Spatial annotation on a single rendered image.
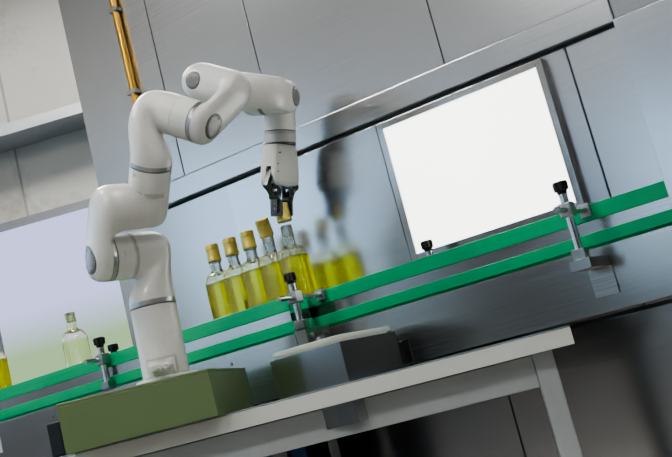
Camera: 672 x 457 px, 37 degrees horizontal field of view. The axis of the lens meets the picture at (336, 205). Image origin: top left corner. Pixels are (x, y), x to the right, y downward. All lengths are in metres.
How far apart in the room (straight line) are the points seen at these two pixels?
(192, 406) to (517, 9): 1.12
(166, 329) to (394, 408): 0.48
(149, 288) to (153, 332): 0.09
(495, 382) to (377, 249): 0.59
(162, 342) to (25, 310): 3.79
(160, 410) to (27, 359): 3.87
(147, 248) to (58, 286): 3.68
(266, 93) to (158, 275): 0.47
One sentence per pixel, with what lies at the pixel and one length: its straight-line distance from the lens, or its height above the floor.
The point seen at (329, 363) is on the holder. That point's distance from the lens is 1.97.
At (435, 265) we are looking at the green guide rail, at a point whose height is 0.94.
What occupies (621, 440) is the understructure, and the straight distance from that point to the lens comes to 2.27.
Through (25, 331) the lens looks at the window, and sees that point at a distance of 5.83.
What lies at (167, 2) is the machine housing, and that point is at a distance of 2.91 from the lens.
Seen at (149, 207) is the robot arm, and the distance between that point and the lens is 2.05.
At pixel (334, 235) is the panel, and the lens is 2.48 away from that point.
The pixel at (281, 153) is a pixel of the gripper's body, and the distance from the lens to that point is 2.39.
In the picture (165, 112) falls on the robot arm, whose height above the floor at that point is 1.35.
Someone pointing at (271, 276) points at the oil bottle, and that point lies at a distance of 2.41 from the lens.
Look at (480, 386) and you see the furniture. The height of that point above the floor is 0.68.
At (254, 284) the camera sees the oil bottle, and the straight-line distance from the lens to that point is 2.44.
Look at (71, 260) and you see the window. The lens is 5.75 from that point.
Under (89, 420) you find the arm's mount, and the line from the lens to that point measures 2.02.
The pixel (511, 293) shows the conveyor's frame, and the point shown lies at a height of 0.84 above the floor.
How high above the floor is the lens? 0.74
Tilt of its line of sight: 10 degrees up
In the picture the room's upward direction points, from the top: 14 degrees counter-clockwise
